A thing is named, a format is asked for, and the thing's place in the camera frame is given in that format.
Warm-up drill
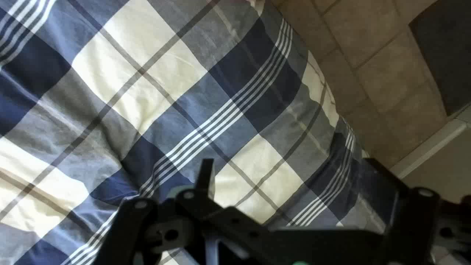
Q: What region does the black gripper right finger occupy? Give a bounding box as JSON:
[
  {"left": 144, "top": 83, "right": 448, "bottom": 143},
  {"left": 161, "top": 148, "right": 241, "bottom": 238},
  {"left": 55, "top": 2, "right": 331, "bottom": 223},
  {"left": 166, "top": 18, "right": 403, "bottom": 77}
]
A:
[{"left": 386, "top": 186, "right": 442, "bottom": 265}]

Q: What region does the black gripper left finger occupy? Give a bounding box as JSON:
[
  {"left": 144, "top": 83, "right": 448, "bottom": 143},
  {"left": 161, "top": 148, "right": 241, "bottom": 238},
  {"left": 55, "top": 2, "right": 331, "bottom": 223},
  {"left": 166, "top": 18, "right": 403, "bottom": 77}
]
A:
[{"left": 93, "top": 196, "right": 159, "bottom": 265}]

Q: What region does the white baseboard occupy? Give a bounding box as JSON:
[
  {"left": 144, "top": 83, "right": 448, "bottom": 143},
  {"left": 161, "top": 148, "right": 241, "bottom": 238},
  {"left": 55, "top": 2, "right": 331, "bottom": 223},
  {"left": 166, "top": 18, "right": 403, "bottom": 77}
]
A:
[{"left": 390, "top": 118, "right": 471, "bottom": 180}]

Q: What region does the blue white plaid duvet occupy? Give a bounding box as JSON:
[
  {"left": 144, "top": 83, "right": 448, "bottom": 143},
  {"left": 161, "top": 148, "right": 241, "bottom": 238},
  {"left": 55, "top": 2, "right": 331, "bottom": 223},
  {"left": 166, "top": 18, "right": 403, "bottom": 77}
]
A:
[{"left": 0, "top": 0, "right": 396, "bottom": 265}]

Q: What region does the dark floor mat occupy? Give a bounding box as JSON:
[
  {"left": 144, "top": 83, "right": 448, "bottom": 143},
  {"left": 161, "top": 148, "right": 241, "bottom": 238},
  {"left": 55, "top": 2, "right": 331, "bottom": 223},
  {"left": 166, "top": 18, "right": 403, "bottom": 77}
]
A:
[{"left": 408, "top": 0, "right": 471, "bottom": 118}]

